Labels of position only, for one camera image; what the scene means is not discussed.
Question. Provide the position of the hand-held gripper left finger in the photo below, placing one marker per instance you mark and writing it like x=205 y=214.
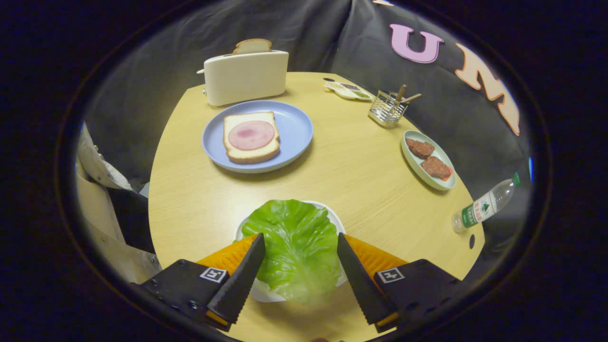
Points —
x=240 y=285

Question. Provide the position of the pale green plate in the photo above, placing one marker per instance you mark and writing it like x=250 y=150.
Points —
x=414 y=164

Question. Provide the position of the white toaster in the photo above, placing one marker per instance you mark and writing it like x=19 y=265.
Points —
x=242 y=78

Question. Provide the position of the brown meat piece orange edge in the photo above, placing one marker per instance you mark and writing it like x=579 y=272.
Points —
x=435 y=167

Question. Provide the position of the clear water bottle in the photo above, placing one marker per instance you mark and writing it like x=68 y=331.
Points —
x=479 y=209

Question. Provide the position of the white divided seasoning tray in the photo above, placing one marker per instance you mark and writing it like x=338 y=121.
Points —
x=349 y=91

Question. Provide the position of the white bread slice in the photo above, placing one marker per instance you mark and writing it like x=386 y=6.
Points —
x=249 y=155

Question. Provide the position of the pale beige object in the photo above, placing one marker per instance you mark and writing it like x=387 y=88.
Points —
x=95 y=209

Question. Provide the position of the toasted bread slice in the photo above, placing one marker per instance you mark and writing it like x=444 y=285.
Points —
x=251 y=46

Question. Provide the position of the wooden utensil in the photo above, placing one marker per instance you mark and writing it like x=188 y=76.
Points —
x=412 y=98
x=401 y=92

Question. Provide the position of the pink ham slice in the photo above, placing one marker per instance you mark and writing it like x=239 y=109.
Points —
x=251 y=135

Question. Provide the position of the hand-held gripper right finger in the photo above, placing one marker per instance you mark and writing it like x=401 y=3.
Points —
x=363 y=285

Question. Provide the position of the green lettuce leaf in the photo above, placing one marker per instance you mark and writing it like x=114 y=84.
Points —
x=294 y=237

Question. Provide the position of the blue plate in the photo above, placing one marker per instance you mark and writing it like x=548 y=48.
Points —
x=294 y=128

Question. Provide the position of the black backdrop cloth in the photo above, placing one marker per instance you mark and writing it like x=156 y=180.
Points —
x=166 y=57

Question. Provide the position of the white plate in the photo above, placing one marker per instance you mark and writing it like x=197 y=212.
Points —
x=266 y=292

